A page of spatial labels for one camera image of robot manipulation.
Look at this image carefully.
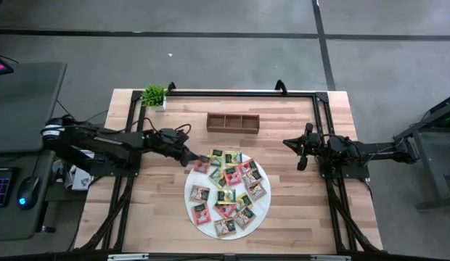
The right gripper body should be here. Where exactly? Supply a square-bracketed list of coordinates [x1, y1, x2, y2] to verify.
[296, 122, 317, 172]

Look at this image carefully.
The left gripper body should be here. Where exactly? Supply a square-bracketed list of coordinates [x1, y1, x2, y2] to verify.
[147, 129, 187, 163]

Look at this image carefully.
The green lemon tea sachet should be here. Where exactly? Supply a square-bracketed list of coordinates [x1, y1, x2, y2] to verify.
[209, 149, 225, 167]
[234, 192, 254, 213]
[224, 150, 243, 167]
[208, 167, 228, 189]
[216, 188, 237, 204]

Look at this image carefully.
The wooden three-compartment box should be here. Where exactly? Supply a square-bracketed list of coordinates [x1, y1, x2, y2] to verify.
[205, 112, 261, 135]

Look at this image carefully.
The green plant in white pot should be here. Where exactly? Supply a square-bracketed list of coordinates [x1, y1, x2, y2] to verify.
[141, 83, 168, 112]

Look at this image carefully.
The white round woven placemat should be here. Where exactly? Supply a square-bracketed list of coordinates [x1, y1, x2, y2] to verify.
[184, 154, 272, 241]

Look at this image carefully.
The silver packet far right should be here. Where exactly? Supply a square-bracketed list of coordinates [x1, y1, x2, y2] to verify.
[233, 206, 257, 231]

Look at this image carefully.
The white printed box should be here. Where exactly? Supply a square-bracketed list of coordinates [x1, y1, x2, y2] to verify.
[63, 165, 95, 192]

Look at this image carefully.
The black metal stand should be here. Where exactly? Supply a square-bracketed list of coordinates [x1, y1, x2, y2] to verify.
[393, 92, 450, 211]

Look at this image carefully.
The black mouse with blue light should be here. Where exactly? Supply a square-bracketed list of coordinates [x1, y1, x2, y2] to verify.
[16, 175, 41, 211]

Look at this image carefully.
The grey desk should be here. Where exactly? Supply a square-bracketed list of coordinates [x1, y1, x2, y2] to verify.
[0, 61, 68, 241]

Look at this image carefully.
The backlit black keyboard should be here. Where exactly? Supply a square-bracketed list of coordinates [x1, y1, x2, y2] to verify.
[0, 166, 16, 210]

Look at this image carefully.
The screen with pink display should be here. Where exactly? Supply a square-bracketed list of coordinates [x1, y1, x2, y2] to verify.
[0, 54, 15, 78]

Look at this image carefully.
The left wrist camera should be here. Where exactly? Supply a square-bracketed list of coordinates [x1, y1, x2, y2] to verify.
[158, 126, 189, 146]

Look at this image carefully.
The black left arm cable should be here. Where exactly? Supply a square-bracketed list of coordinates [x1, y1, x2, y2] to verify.
[130, 116, 192, 138]

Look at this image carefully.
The black aluminium table frame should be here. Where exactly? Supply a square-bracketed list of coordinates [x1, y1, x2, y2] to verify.
[75, 88, 384, 254]

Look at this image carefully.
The silver frame bracket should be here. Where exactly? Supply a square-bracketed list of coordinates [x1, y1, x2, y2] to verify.
[107, 252, 150, 261]
[309, 254, 352, 261]

